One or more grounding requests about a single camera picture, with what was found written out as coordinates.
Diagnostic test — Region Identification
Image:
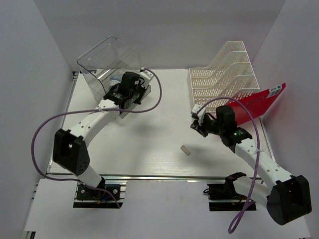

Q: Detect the beige eraser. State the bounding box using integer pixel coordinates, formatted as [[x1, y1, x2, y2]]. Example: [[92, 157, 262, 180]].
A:
[[180, 145, 191, 156]]

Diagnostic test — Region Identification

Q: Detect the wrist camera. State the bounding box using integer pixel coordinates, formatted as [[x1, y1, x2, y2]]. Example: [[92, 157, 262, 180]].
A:
[[139, 67, 154, 88], [191, 104, 206, 125]]

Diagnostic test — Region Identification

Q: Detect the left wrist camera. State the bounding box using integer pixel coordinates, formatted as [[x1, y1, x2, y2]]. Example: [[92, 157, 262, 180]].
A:
[[139, 67, 154, 88]]

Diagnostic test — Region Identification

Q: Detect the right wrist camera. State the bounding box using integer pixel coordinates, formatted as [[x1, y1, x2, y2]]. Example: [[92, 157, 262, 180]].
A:
[[191, 104, 206, 125]]

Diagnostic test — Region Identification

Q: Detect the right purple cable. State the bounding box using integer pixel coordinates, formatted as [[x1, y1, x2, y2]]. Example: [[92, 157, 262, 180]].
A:
[[195, 97, 261, 235]]

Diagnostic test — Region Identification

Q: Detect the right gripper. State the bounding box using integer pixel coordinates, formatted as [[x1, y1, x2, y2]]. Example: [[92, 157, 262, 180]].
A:
[[190, 115, 224, 137]]

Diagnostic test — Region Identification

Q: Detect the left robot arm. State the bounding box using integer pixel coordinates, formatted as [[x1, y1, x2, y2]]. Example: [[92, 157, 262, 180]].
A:
[[52, 69, 154, 199]]

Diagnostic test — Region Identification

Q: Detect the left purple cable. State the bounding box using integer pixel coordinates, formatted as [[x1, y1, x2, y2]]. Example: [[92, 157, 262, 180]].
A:
[[30, 67, 164, 209]]

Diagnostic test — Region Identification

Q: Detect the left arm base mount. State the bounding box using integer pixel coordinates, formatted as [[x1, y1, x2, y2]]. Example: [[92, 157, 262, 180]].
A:
[[73, 180, 126, 209]]

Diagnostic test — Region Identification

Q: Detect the clear acrylic drawer organizer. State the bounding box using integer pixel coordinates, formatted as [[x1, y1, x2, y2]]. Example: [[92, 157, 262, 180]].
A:
[[76, 36, 152, 120]]

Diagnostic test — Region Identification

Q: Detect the blue white small jar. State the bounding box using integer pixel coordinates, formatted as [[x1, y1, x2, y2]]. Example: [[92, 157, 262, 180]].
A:
[[108, 74, 123, 91]]

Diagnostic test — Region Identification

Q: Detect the red plastic folder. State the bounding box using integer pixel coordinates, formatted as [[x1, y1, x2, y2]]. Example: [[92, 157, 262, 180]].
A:
[[226, 83, 286, 125]]

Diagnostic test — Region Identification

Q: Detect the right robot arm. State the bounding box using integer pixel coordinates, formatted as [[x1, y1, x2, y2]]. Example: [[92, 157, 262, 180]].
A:
[[190, 105, 312, 225]]

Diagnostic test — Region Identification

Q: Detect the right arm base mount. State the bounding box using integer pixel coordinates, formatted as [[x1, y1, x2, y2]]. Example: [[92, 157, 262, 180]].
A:
[[203, 172, 247, 212]]

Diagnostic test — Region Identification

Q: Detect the purple cable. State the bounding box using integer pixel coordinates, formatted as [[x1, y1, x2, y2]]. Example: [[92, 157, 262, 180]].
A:
[[30, 67, 164, 209], [195, 97, 261, 235]]

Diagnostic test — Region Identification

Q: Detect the cream plastic file rack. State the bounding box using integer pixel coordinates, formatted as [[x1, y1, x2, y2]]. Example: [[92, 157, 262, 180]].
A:
[[187, 41, 260, 108]]

